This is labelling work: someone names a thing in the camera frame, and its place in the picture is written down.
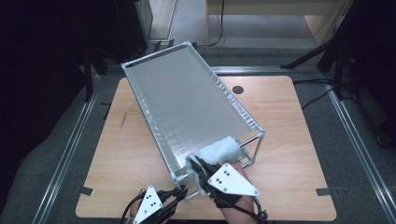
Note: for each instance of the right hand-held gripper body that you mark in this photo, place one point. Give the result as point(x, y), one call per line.
point(230, 182)

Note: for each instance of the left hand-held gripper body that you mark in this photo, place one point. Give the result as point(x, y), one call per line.
point(152, 208)

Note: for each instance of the light blue cleaning cloth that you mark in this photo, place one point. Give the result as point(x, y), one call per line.
point(218, 151)

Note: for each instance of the person's left hand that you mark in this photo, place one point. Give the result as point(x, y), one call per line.
point(137, 203)

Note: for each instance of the person's right hand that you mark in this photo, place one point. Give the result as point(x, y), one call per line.
point(241, 207)

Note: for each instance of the grey tape piece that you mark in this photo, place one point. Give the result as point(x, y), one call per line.
point(84, 190)
point(325, 191)

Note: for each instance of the dark round table grommet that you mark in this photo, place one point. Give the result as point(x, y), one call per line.
point(238, 90)

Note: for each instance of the black tripod stand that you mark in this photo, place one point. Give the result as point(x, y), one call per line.
point(88, 77)
point(311, 56)

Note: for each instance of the black computer case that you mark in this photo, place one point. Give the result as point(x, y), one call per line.
point(130, 28)

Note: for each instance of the dark curtain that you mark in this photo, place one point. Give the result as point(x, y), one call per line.
point(379, 62)
point(31, 93)

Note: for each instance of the light wooden desk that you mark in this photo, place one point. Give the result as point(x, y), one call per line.
point(264, 7)

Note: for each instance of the metal floor rail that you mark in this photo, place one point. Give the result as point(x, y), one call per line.
point(358, 137)
point(67, 155)
point(280, 70)

